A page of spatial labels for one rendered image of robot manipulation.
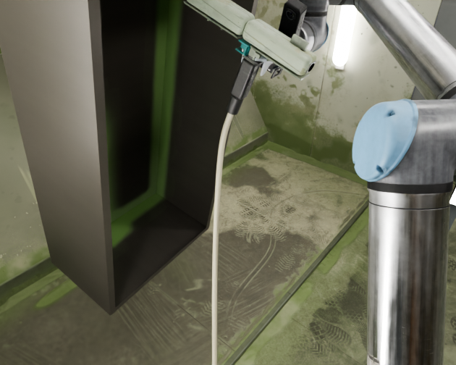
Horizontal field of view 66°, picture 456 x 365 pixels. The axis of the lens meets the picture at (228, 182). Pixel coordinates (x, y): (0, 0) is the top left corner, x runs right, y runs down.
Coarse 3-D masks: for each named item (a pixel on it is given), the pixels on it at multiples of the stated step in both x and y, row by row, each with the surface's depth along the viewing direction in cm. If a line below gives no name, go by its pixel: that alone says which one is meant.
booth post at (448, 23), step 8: (448, 0) 200; (440, 8) 204; (448, 8) 202; (440, 16) 206; (448, 16) 203; (440, 24) 207; (448, 24) 205; (440, 32) 209; (448, 32) 206; (448, 40) 208; (416, 88) 230; (416, 96) 232
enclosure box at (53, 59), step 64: (0, 0) 76; (64, 0) 64; (128, 0) 109; (256, 0) 104; (64, 64) 73; (128, 64) 123; (192, 64) 131; (64, 128) 86; (128, 128) 140; (192, 128) 146; (64, 192) 103; (128, 192) 162; (192, 192) 166; (64, 256) 129; (128, 256) 151
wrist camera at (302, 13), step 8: (288, 0) 75; (296, 0) 74; (288, 8) 75; (296, 8) 74; (304, 8) 74; (288, 16) 76; (296, 16) 75; (304, 16) 76; (280, 24) 80; (288, 24) 78; (296, 24) 77; (288, 32) 80; (296, 32) 79
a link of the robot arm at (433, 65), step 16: (352, 0) 88; (368, 0) 81; (384, 0) 77; (400, 0) 75; (368, 16) 81; (384, 16) 75; (400, 16) 72; (416, 16) 70; (384, 32) 75; (400, 32) 70; (416, 32) 67; (432, 32) 66; (400, 48) 69; (416, 48) 66; (432, 48) 63; (448, 48) 62; (400, 64) 71; (416, 64) 65; (432, 64) 62; (448, 64) 60; (416, 80) 65; (432, 80) 61; (448, 80) 58; (432, 96) 61; (448, 96) 56
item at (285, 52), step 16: (192, 0) 73; (208, 0) 71; (224, 0) 71; (208, 16) 74; (224, 16) 71; (240, 16) 69; (240, 32) 71; (256, 32) 68; (272, 32) 68; (256, 48) 71; (272, 48) 68; (288, 48) 66; (304, 48) 66; (240, 64) 75; (256, 64) 74; (288, 64) 68; (304, 64) 66; (240, 80) 77; (240, 96) 79
